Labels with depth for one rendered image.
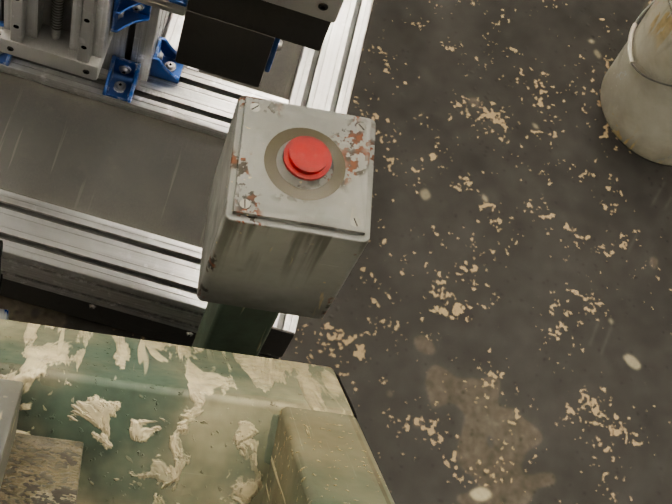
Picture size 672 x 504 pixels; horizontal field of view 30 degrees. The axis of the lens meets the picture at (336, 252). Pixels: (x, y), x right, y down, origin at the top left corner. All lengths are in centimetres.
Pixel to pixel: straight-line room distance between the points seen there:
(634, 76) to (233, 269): 132
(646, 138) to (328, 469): 156
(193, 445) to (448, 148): 133
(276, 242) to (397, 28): 134
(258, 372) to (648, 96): 137
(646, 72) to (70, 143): 100
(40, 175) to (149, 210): 16
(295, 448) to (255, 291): 26
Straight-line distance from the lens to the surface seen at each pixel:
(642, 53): 225
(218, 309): 124
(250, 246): 103
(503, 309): 211
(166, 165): 184
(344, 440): 91
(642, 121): 230
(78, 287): 177
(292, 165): 101
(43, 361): 97
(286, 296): 112
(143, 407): 95
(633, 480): 210
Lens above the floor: 180
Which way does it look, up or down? 61 degrees down
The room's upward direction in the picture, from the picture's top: 29 degrees clockwise
